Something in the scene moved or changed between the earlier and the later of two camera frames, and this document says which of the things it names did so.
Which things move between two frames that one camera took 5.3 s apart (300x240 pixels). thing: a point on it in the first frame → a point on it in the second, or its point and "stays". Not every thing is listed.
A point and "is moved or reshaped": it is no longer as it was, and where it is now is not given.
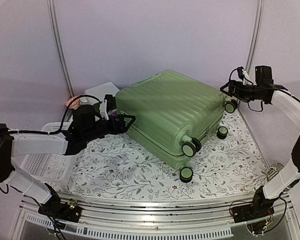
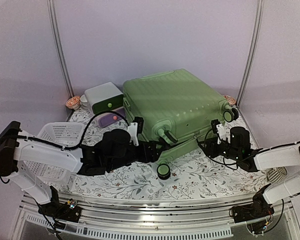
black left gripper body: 94,133 → 120,162
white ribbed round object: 274,169 stays
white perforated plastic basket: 55,167 stays
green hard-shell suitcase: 173,112 is moved or reshaped
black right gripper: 232,92 → 211,143
